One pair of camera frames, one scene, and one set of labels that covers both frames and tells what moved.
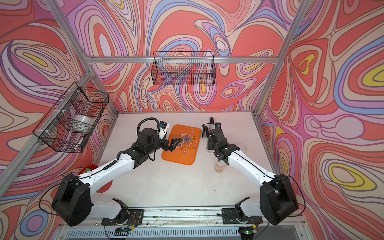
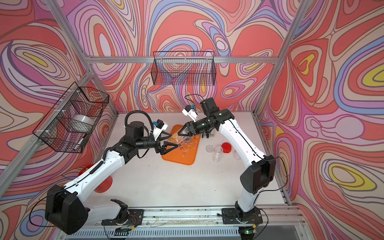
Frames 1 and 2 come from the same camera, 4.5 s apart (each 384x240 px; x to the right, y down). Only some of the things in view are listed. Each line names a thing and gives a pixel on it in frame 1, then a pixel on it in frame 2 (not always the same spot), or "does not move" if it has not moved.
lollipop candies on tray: [187, 141] does not move
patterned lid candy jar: [219, 166] → [176, 138]
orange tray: [185, 151] does not move
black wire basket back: [183, 68] does not move
